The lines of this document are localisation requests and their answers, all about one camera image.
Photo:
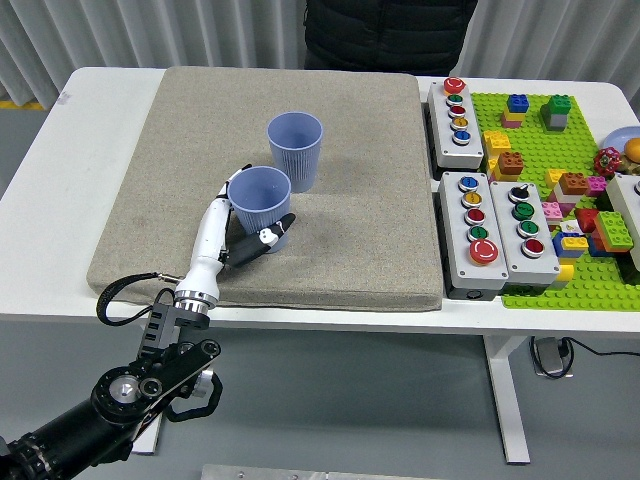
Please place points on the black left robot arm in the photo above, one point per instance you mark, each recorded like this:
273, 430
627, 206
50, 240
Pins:
125, 390

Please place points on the person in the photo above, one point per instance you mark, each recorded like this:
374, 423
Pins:
390, 35

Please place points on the blue and yellow brick stack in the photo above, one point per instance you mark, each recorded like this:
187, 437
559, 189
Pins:
572, 243

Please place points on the white table leg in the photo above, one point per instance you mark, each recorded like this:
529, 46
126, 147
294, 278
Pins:
149, 442
507, 400

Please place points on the pink toy brick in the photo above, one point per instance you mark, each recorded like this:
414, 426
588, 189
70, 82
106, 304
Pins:
551, 210

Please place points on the grey-brown fabric mat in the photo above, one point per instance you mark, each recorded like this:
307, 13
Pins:
350, 225

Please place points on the yellow toy brick stack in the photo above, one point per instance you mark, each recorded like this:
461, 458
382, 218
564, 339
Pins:
495, 142

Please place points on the toy burger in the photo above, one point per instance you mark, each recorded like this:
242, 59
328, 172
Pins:
634, 150

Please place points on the grey power adapter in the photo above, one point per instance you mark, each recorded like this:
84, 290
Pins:
550, 357

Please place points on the red toy valve wheel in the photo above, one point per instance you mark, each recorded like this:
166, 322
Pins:
606, 161

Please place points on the red toy brick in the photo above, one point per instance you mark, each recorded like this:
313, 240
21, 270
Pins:
586, 219

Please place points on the green toy brick baseplate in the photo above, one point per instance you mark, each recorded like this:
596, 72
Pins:
537, 150

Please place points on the grey control box with knob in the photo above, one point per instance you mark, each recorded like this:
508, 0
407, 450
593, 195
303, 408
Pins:
542, 270

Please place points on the green and orange brick stack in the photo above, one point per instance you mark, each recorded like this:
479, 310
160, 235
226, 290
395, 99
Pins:
612, 227

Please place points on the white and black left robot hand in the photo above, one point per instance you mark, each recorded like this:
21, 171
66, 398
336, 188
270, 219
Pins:
210, 235

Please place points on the green and grey brick stack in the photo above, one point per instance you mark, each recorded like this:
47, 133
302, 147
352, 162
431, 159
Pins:
556, 107

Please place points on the grey five-button control box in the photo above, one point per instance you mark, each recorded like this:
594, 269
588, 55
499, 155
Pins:
457, 150
460, 260

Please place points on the magenta toy brick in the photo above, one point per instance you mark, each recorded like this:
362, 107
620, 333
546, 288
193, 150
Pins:
596, 186

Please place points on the blue yellow pink brick stack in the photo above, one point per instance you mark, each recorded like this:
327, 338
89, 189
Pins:
517, 104

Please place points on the brown and orange toy brick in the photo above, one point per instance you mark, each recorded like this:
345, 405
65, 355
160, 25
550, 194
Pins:
510, 165

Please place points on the small white printed tile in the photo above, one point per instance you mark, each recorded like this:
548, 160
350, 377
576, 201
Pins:
570, 228

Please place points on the white pleated curtain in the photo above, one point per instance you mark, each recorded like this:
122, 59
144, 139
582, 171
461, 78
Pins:
550, 35

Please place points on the yellow rounded toy brick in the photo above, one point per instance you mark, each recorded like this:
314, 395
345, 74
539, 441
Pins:
565, 274

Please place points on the blue ribbed plastic cup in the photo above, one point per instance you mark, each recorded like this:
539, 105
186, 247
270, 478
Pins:
260, 200
300, 160

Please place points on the brown and white brick stack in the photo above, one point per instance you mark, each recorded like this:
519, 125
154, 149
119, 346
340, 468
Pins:
572, 184

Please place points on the pale blue plate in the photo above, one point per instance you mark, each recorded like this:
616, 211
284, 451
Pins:
617, 137

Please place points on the white control box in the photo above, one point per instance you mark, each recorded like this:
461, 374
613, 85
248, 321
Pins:
625, 195

